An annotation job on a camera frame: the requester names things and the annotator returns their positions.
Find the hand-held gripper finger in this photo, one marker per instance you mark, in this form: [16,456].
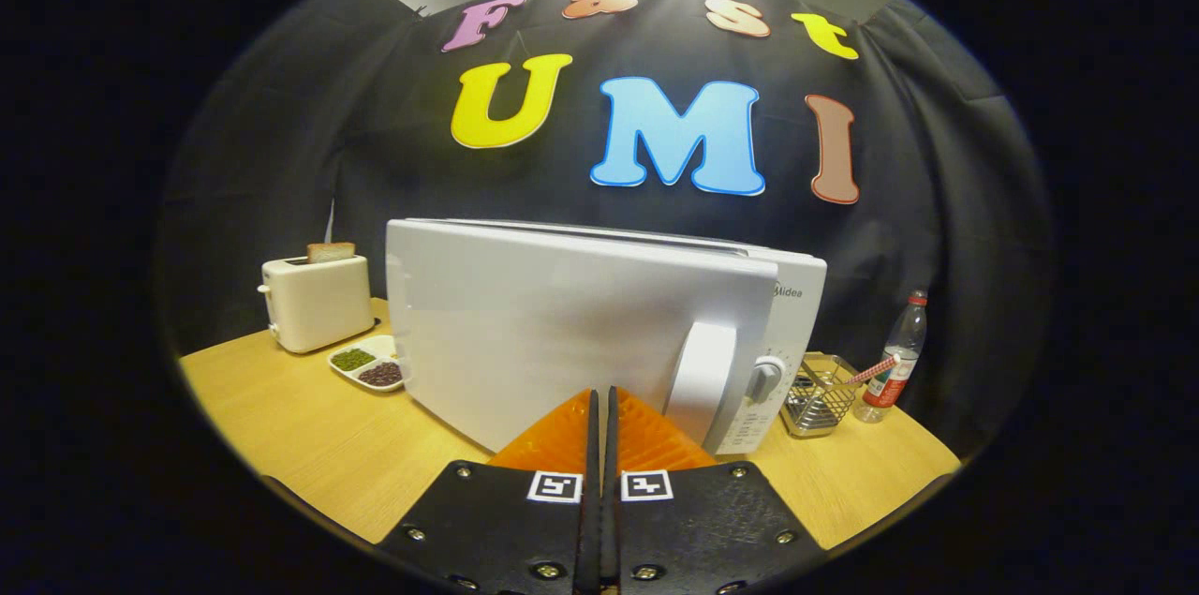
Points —
[612,529]
[590,529]

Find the white microwave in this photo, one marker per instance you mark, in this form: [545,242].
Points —
[562,323]

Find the divided white bean dish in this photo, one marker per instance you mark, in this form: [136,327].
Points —
[365,365]

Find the red checkered straw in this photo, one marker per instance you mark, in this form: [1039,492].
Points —
[873,369]

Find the clear plastic water bottle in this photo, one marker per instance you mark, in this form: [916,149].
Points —
[901,342]

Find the cream white toaster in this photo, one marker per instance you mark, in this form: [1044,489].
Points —
[318,304]

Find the toast slice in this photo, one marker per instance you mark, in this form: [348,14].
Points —
[331,253]

